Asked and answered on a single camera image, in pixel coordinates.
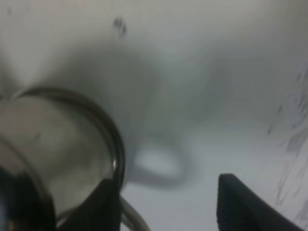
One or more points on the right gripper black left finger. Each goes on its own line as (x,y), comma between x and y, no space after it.
(100,211)

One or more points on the stainless steel teapot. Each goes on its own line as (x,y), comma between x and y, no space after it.
(56,147)

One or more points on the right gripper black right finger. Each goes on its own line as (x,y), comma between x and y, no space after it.
(240,209)

